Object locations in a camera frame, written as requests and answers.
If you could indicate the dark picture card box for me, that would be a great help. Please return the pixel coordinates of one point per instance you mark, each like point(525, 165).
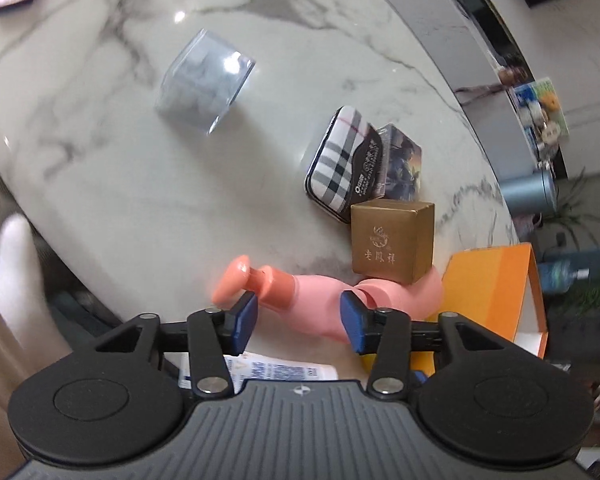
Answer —
point(402, 162)

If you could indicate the clear grey plastic box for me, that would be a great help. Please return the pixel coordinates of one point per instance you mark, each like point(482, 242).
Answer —
point(205, 80)

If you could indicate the pink pump bottle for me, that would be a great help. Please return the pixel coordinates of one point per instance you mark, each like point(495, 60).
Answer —
point(307, 305)

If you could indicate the gold cardboard box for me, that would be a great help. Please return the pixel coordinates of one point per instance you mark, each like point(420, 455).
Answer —
point(392, 242)

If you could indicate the colourful printed box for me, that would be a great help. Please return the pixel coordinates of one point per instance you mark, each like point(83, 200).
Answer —
point(540, 110)

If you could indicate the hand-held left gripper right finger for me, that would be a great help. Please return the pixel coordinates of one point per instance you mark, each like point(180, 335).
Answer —
point(352, 322)

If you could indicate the long-leaf potted plant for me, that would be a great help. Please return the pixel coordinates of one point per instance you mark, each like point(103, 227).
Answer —
point(577, 215)

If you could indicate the white packet with blue print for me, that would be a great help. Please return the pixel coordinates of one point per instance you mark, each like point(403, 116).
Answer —
point(280, 372)

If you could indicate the grey trash bin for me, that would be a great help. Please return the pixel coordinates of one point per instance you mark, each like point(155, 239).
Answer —
point(527, 192)

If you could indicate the plaid tin case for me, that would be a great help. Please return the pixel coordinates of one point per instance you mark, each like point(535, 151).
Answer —
point(337, 157)

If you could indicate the blue water jug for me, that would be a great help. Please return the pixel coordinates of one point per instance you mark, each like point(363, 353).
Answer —
point(560, 276)

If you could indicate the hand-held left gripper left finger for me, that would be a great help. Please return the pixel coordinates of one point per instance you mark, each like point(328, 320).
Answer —
point(244, 322)

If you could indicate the orange cardboard box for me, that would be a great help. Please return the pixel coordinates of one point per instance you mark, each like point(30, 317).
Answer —
point(490, 287)

